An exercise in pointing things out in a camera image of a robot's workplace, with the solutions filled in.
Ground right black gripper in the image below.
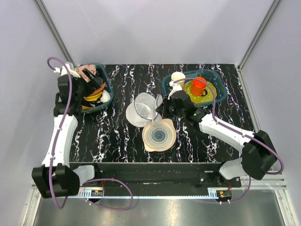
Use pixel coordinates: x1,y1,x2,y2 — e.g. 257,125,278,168
156,95,185,119

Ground pink lace bra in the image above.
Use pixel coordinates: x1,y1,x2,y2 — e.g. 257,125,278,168
75,65,96,82

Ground white mesh laundry bag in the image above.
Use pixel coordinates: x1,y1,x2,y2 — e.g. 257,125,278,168
126,92,163,128

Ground peach brown bra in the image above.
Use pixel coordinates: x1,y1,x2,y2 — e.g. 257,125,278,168
91,82,106,96

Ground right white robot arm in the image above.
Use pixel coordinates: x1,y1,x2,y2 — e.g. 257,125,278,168
156,81,279,187

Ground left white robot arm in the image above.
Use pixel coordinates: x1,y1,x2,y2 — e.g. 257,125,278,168
32,64,104,198

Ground left teal plastic bin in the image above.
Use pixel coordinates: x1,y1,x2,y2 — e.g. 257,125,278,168
82,63,114,113

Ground teal plastic bin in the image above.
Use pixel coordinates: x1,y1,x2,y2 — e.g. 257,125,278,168
162,69,227,107
82,63,114,113

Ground yellow cloth in bin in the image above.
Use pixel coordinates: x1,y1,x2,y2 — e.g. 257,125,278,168
81,92,103,110

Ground pink blue swirl plate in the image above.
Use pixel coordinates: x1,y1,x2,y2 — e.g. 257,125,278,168
142,119,177,152

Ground black cloth in bin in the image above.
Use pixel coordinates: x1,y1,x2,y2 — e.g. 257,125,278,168
81,75,106,106

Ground cream yellow mug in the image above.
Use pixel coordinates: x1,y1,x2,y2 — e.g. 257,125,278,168
171,72,186,81

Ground orange cup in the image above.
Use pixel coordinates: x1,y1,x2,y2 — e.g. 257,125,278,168
190,76,206,97

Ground yellow green plate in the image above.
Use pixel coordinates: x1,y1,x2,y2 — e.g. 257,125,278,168
183,80,217,104

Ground right teal plastic bin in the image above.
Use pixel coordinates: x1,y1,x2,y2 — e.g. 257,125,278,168
162,69,227,107

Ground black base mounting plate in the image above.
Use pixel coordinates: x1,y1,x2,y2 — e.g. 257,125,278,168
70,162,241,188

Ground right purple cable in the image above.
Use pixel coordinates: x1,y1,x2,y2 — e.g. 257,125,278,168
173,77,285,204

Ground left aluminium frame post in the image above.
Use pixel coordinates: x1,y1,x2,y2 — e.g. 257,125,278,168
33,0,75,65

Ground aluminium frame post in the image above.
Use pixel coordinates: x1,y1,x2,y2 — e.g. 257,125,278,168
238,0,282,70
33,0,75,65

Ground white slotted cable duct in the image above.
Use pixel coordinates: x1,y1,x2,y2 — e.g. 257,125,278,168
72,187,218,200

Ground right aluminium frame post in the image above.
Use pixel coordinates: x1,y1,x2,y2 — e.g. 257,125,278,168
238,0,282,70

